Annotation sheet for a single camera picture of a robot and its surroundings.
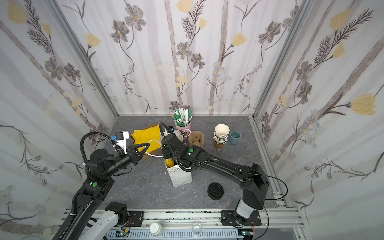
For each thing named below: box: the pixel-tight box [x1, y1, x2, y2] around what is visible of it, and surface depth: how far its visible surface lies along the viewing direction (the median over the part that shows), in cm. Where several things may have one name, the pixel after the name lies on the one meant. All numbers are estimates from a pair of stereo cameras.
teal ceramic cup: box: [228, 130, 242, 145], surface depth 104 cm
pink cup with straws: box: [173, 108, 193, 137], surface depth 97 cm
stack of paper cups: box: [213, 123, 230, 150], surface depth 92 cm
